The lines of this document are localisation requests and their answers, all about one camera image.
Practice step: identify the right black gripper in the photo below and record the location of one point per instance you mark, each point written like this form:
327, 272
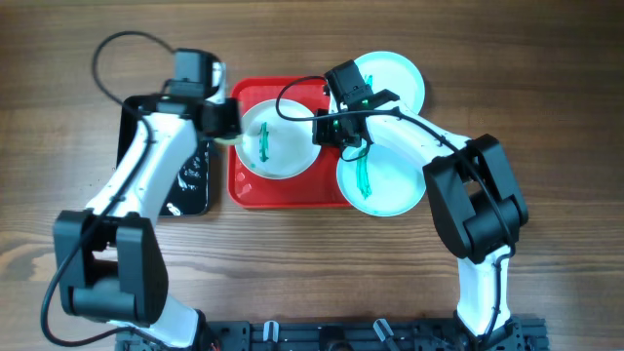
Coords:
320, 136

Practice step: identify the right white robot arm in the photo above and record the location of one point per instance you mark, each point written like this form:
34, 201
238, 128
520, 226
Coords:
474, 198

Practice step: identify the white plate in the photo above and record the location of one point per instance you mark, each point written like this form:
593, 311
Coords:
273, 147
394, 72
381, 183

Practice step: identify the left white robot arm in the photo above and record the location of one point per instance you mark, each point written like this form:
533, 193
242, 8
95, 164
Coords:
110, 267

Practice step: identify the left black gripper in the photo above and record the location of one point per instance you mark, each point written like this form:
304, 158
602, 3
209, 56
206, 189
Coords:
228, 111

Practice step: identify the black water tray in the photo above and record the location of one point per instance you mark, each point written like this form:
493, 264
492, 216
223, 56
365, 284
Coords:
190, 191

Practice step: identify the black mounting rail base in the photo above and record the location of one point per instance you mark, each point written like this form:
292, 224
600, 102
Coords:
423, 334

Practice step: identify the yellow green sponge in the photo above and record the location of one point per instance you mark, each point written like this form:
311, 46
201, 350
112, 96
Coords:
229, 141

